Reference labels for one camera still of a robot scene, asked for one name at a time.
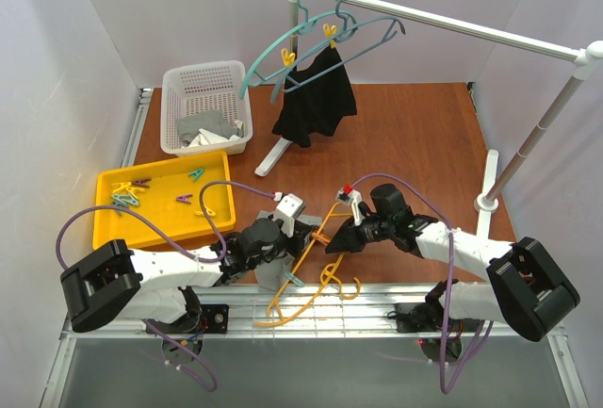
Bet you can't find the orange clothespin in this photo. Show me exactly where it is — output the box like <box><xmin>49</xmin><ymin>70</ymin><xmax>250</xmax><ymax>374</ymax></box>
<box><xmin>312</xmin><ymin>233</ymin><xmax>331</xmax><ymax>245</ymax></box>

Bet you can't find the light blue clothespin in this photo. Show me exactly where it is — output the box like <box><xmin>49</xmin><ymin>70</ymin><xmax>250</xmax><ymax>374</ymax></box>
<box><xmin>285</xmin><ymin>272</ymin><xmax>305</xmax><ymax>287</ymax></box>

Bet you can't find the grey underwear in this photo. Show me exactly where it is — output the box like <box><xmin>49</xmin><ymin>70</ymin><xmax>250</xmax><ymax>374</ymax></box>
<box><xmin>254</xmin><ymin>210</ymin><xmax>322</xmax><ymax>292</ymax></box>

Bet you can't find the yellow hanger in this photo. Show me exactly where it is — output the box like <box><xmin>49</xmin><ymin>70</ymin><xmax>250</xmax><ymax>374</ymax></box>
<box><xmin>255</xmin><ymin>202</ymin><xmax>362</xmax><ymax>328</ymax></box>

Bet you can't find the grey-blue hanger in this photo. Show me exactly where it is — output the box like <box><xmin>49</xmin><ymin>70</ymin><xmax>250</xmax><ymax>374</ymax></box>
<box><xmin>268</xmin><ymin>0</ymin><xmax>406</xmax><ymax>103</ymax></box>

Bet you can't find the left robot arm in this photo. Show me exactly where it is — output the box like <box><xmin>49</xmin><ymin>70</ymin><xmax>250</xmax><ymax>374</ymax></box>
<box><xmin>60</xmin><ymin>217</ymin><xmax>314</xmax><ymax>333</ymax></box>

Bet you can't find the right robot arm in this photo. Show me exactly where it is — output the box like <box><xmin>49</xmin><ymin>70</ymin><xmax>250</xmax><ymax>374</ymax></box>
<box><xmin>325</xmin><ymin>184</ymin><xmax>580</xmax><ymax>342</ymax></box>

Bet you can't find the black underwear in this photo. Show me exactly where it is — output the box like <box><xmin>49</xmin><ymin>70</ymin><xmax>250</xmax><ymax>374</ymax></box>
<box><xmin>272</xmin><ymin>66</ymin><xmax>357</xmax><ymax>148</ymax></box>

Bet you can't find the teal hanger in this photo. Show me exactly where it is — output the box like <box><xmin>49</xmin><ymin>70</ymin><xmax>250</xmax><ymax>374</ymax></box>
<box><xmin>238</xmin><ymin>0</ymin><xmax>357</xmax><ymax>99</ymax></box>

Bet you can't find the yellow clothespin in tray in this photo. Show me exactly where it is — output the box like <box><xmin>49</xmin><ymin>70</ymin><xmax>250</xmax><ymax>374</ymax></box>
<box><xmin>194</xmin><ymin>207</ymin><xmax>217</xmax><ymax>218</ymax></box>

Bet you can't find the teal clothespin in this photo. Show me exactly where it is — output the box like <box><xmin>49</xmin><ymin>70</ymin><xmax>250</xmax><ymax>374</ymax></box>
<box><xmin>188</xmin><ymin>168</ymin><xmax>204</xmax><ymax>182</ymax></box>
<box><xmin>111</xmin><ymin>182</ymin><xmax>145</xmax><ymax>209</ymax></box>

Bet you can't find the purple clothespin lower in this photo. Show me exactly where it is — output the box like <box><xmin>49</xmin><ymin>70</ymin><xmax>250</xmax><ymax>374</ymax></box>
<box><xmin>175</xmin><ymin>193</ymin><xmax>192</xmax><ymax>204</ymax></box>

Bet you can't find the purple clothespin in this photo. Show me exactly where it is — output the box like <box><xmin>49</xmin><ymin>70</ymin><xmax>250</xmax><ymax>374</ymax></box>
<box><xmin>175</xmin><ymin>193</ymin><xmax>192</xmax><ymax>204</ymax></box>
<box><xmin>132</xmin><ymin>178</ymin><xmax>152</xmax><ymax>189</ymax></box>

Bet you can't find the yellow tray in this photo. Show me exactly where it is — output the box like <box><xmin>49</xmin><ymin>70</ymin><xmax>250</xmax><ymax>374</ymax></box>
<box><xmin>91</xmin><ymin>152</ymin><xmax>236</xmax><ymax>250</ymax></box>

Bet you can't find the white cloth in basket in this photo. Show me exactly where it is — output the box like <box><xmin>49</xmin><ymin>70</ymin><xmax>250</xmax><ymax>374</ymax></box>
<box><xmin>181</xmin><ymin>121</ymin><xmax>246</xmax><ymax>148</ymax></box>

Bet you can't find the dark grey cloth in basket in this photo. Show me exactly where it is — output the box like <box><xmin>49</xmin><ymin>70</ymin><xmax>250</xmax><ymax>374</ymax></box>
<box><xmin>176</xmin><ymin>110</ymin><xmax>227</xmax><ymax>141</ymax></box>

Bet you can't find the white laundry basket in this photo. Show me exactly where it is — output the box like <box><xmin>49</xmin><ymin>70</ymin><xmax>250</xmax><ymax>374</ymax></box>
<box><xmin>160</xmin><ymin>60</ymin><xmax>253</xmax><ymax>156</ymax></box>

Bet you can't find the teal clothespin left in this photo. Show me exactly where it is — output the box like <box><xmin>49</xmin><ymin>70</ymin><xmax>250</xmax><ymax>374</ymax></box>
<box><xmin>111</xmin><ymin>182</ymin><xmax>145</xmax><ymax>209</ymax></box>

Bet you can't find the yellow clothespin left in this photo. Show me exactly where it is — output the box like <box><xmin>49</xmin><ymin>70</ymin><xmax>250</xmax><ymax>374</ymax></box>
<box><xmin>281</xmin><ymin>48</ymin><xmax>297</xmax><ymax>67</ymax></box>

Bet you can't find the yellow clothespin right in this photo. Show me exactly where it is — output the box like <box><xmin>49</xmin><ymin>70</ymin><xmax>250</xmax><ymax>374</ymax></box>
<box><xmin>322</xmin><ymin>24</ymin><xmax>337</xmax><ymax>49</ymax></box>

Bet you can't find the white clothes rack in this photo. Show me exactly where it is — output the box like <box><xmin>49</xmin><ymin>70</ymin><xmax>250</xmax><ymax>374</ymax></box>
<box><xmin>253</xmin><ymin>0</ymin><xmax>603</xmax><ymax>266</ymax></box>

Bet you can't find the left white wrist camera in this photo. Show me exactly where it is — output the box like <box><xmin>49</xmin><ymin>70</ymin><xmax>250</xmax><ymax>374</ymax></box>
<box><xmin>273</xmin><ymin>194</ymin><xmax>305</xmax><ymax>237</ymax></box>

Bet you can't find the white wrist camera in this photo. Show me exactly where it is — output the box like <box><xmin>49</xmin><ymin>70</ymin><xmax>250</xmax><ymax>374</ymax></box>
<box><xmin>273</xmin><ymin>194</ymin><xmax>305</xmax><ymax>237</ymax></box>
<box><xmin>335</xmin><ymin>185</ymin><xmax>370</xmax><ymax>226</ymax></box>

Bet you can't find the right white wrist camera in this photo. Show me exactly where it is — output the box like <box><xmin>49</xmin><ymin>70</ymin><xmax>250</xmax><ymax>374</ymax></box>
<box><xmin>335</xmin><ymin>185</ymin><xmax>370</xmax><ymax>226</ymax></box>

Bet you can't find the aluminium rail frame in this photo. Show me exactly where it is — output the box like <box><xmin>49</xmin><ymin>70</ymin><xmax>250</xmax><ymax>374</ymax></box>
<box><xmin>40</xmin><ymin>87</ymin><xmax>590</xmax><ymax>408</ymax></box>

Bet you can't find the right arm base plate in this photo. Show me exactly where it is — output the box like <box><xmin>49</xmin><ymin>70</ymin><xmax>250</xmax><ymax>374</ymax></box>
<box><xmin>386</xmin><ymin>302</ymin><xmax>481</xmax><ymax>334</ymax></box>

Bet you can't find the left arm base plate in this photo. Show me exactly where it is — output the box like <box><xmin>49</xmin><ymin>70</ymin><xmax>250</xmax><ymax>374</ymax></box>
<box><xmin>150</xmin><ymin>304</ymin><xmax>230</xmax><ymax>335</ymax></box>

